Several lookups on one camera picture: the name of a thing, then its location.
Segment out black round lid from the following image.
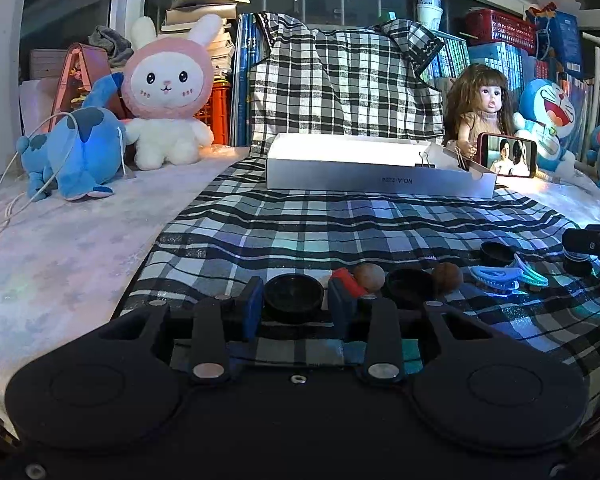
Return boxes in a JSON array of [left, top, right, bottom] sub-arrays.
[[381, 268, 437, 310]]

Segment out brown nut ball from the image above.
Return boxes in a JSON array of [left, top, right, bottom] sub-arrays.
[[353, 263, 385, 292], [431, 262, 464, 294]]

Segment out white blue hair clip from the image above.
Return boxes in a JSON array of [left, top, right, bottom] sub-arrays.
[[469, 266, 522, 292], [511, 254, 548, 288]]

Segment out black round cap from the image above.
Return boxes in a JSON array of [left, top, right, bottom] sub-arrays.
[[480, 240, 514, 268], [264, 273, 324, 312]]

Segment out small black binder clip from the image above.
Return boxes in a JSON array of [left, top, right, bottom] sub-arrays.
[[415, 151, 435, 169]]

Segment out black white plaid cloth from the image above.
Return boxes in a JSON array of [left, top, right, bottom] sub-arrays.
[[124, 11, 600, 441]]

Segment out red cased smartphone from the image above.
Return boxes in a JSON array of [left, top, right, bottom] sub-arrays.
[[478, 133, 537, 178]]

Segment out brown haired doll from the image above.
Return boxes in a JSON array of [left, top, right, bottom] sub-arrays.
[[443, 63, 514, 159]]

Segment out white shallow cardboard box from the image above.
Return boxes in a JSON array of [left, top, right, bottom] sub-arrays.
[[265, 133, 496, 198]]

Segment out red plastic crate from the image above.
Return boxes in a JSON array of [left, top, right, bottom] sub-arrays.
[[195, 77, 230, 145]]

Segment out blue dinosaur plush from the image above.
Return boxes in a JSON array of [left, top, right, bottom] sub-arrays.
[[16, 73, 125, 202]]

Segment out blue gift box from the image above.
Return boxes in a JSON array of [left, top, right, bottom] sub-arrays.
[[525, 2, 584, 78]]

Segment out pink white bunny plush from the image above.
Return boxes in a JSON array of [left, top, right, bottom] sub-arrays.
[[121, 16, 214, 171]]

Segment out red plastic basket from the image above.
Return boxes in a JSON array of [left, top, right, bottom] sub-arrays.
[[464, 9, 536, 55]]

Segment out pink handbag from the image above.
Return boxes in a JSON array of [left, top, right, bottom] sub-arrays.
[[50, 44, 110, 115]]

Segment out stacked paper cups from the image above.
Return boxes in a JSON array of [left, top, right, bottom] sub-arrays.
[[416, 0, 443, 30]]

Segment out stack of books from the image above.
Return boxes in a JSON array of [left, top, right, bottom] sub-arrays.
[[159, 0, 251, 78]]

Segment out white charging cable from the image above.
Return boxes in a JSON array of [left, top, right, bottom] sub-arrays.
[[0, 110, 128, 252]]

